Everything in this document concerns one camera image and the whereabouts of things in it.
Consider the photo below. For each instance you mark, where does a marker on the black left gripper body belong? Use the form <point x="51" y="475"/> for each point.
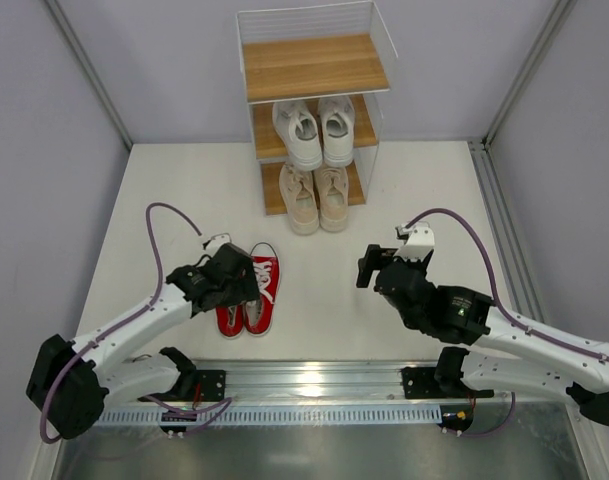
<point x="239" y="282"/>

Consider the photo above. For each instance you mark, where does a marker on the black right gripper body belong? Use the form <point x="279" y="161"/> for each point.
<point x="366" y="265"/>

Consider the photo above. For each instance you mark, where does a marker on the red canvas sneaker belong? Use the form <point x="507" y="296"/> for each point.
<point x="230" y="321"/>
<point x="258" y="313"/>

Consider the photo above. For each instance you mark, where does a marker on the beige platform sneaker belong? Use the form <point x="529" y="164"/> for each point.
<point x="333" y="189"/>
<point x="297" y="192"/>

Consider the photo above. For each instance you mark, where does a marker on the white grey sneaker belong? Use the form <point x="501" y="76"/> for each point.
<point x="337" y="116"/>
<point x="297" y="128"/>

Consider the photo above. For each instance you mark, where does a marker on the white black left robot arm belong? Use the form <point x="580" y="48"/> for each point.
<point x="74" y="381"/>

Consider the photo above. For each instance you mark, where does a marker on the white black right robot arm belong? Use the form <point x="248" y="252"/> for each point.
<point x="488" y="347"/>

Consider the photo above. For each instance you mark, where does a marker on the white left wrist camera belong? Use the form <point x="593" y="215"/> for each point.
<point x="213" y="243"/>

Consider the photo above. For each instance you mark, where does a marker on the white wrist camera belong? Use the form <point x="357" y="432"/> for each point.
<point x="418" y="241"/>
<point x="213" y="243"/>

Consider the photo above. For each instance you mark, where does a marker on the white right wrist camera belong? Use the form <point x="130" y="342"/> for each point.
<point x="418" y="241"/>

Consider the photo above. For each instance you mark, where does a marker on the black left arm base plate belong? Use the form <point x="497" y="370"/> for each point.
<point x="201" y="386"/>

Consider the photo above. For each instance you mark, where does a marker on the aluminium mounting rail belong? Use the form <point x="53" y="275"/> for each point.
<point x="309" y="377"/>

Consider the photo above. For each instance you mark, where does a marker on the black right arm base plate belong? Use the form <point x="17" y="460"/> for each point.
<point x="419" y="383"/>

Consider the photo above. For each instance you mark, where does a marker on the white slotted cable duct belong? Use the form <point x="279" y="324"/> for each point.
<point x="238" y="415"/>

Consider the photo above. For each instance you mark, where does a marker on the wooden wire shoe shelf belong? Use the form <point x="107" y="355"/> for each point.
<point x="309" y="53"/>

